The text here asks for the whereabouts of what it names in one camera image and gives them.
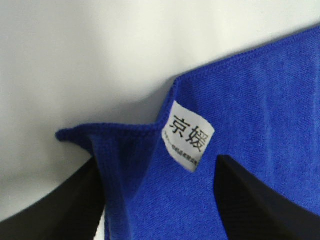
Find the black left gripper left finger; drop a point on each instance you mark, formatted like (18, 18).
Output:
(71, 212)

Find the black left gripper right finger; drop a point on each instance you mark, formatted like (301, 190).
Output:
(250, 210)

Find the blue towel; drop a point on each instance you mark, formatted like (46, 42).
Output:
(261, 107)

